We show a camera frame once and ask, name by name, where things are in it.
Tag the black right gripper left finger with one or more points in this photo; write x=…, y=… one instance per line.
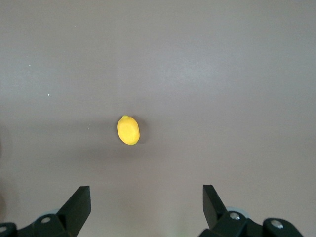
x=69, y=217

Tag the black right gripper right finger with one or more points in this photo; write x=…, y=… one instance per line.
x=222, y=224

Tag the yellow lemon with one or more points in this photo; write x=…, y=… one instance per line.
x=128, y=130

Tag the brown table cover sheet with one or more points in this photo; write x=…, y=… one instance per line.
x=222, y=74

